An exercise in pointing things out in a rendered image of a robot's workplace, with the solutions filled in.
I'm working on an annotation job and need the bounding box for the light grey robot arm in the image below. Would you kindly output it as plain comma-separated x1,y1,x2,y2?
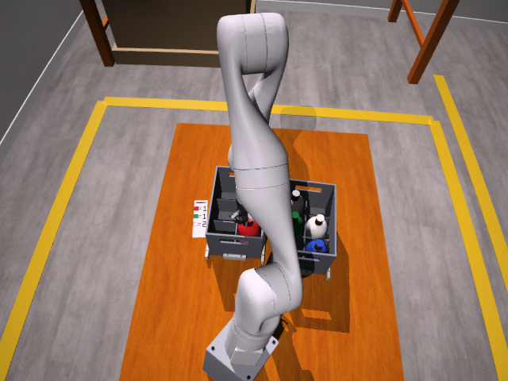
217,13,303,366

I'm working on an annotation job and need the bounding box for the white paper pick list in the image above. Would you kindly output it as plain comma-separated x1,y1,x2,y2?
192,200,208,237

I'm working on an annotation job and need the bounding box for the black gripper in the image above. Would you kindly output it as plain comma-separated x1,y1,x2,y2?
229,201,248,226

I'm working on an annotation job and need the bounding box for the red bottle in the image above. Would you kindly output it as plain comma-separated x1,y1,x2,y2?
237,219,260,243

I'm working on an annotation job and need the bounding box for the green bottle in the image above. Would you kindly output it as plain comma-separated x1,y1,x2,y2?
292,211,303,236

